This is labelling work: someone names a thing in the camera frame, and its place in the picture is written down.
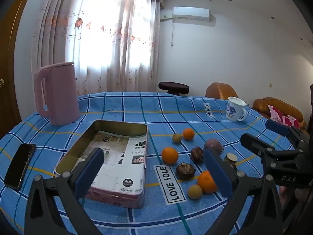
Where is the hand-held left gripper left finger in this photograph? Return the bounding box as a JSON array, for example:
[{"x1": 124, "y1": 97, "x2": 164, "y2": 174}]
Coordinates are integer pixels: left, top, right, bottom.
[{"x1": 24, "y1": 147, "x2": 105, "y2": 235}]

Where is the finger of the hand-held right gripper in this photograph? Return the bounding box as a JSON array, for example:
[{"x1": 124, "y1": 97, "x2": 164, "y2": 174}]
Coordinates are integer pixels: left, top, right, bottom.
[
  {"x1": 265, "y1": 119, "x2": 310, "y2": 140},
  {"x1": 240, "y1": 133, "x2": 300, "y2": 163}
]

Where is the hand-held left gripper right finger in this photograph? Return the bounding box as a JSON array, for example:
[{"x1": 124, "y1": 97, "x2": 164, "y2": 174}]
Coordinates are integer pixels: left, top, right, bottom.
[{"x1": 203, "y1": 148, "x2": 284, "y2": 235}]

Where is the orange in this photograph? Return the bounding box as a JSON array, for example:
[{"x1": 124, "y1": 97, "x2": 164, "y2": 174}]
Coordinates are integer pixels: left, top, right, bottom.
[
  {"x1": 197, "y1": 170, "x2": 218, "y2": 194},
  {"x1": 161, "y1": 147, "x2": 179, "y2": 165},
  {"x1": 182, "y1": 128, "x2": 195, "y2": 141}
]

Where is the purple passion fruit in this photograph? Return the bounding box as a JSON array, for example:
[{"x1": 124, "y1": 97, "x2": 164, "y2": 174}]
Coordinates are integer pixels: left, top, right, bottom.
[{"x1": 204, "y1": 138, "x2": 224, "y2": 155}]

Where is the dark brown round fruit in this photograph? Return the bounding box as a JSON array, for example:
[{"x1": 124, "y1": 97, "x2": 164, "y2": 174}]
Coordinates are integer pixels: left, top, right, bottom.
[
  {"x1": 191, "y1": 146, "x2": 204, "y2": 163},
  {"x1": 176, "y1": 163, "x2": 196, "y2": 181}
]

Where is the pink metal tin box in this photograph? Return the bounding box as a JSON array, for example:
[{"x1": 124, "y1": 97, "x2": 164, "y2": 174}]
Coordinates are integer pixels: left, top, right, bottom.
[{"x1": 55, "y1": 119, "x2": 149, "y2": 209}]

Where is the person's right hand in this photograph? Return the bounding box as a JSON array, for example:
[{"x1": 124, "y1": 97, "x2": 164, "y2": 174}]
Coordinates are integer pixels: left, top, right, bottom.
[{"x1": 279, "y1": 186, "x2": 298, "y2": 208}]

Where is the pink patterned cushion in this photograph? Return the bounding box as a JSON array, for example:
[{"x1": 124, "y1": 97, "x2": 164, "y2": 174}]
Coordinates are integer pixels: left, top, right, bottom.
[{"x1": 268, "y1": 105, "x2": 300, "y2": 128}]

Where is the brown leather armchair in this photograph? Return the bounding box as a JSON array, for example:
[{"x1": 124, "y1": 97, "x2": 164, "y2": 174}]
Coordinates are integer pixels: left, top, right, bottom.
[
  {"x1": 253, "y1": 97, "x2": 306, "y2": 129},
  {"x1": 205, "y1": 82, "x2": 239, "y2": 100}
]

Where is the printed paper leaflet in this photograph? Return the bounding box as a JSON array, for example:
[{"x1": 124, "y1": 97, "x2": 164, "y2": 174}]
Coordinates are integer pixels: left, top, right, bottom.
[{"x1": 64, "y1": 130, "x2": 147, "y2": 193}]

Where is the white mug with blue print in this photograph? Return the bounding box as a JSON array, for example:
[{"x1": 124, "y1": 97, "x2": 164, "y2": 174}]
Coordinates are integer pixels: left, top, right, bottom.
[{"x1": 225, "y1": 97, "x2": 247, "y2": 122}]

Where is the black smartphone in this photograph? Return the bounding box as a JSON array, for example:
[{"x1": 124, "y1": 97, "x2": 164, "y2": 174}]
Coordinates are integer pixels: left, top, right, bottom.
[{"x1": 4, "y1": 143, "x2": 37, "y2": 191}]

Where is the blue plaid tablecloth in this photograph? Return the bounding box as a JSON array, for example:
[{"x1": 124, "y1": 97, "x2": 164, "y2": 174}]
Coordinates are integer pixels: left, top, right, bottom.
[{"x1": 0, "y1": 92, "x2": 311, "y2": 235}]

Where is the pink electric kettle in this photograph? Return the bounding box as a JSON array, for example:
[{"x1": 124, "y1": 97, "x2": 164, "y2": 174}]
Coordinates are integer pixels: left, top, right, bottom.
[{"x1": 34, "y1": 62, "x2": 81, "y2": 126}]

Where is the dark round stool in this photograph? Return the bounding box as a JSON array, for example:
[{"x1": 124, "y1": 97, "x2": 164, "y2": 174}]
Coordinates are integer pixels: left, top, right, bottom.
[{"x1": 158, "y1": 81, "x2": 190, "y2": 96}]

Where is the sheer floral curtain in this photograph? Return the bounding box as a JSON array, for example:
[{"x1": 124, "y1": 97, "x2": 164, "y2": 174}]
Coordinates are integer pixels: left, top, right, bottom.
[{"x1": 31, "y1": 0, "x2": 164, "y2": 96}]

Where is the white air conditioner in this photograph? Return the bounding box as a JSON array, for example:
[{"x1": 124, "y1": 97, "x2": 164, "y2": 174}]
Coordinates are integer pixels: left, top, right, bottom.
[{"x1": 173, "y1": 6, "x2": 210, "y2": 22}]

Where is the brown wooden door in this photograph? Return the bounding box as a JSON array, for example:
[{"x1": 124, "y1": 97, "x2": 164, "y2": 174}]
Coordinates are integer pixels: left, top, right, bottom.
[{"x1": 0, "y1": 0, "x2": 32, "y2": 137}]

